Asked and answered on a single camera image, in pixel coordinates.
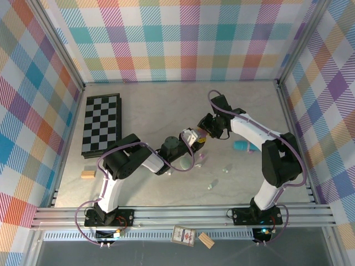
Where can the mint green egg half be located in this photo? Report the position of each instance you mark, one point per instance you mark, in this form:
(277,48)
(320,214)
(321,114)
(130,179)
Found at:
(184,164)

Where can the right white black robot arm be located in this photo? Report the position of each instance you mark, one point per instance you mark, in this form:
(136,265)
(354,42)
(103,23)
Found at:
(249,130)

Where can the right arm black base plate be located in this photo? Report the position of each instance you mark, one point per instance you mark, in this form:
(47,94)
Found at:
(241,216)

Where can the black controller board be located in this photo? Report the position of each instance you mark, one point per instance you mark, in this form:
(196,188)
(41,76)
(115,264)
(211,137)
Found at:
(263,233)
(108,234)

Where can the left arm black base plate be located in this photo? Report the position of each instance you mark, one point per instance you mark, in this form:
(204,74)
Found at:
(124,217)

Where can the wooden block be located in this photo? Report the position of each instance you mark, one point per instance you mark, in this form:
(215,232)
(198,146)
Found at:
(88,174)
(206,240)

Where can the black grey folding chessboard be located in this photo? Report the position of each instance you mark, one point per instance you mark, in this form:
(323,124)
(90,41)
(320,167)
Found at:
(100,122)

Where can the aluminium frame post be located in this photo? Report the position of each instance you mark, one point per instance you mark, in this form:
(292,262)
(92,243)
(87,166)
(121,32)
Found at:
(302,41)
(56,41)

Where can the long aluminium mounting rail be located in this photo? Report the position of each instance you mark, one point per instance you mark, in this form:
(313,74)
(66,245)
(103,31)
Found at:
(180,216)

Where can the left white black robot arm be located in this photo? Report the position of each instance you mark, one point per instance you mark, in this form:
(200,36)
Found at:
(111,194)

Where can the aluminium side rail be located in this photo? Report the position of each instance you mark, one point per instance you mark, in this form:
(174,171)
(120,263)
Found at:
(66,144)
(287,110)

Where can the teal elongated plastic device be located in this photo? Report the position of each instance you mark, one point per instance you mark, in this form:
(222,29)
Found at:
(240,145)

